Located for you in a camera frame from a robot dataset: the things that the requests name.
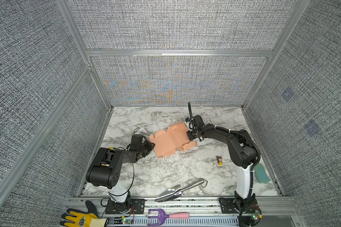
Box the pink paper box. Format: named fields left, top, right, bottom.
left=149, top=121, right=196, bottom=158

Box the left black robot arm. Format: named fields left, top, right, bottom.
left=86, top=134, right=155, bottom=214

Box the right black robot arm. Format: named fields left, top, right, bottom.
left=185, top=115, right=260, bottom=214

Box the small brown yellow figurine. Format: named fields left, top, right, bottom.
left=216, top=156, right=223, bottom=166

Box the metal garden trowel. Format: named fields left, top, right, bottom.
left=154, top=178, right=208, bottom=202

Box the purple pink hand rake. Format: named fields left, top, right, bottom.
left=147, top=209, right=190, bottom=227

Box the teal sponge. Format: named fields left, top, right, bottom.
left=254, top=163, right=271, bottom=183

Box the yellow black work glove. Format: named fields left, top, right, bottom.
left=60, top=201, right=108, bottom=227

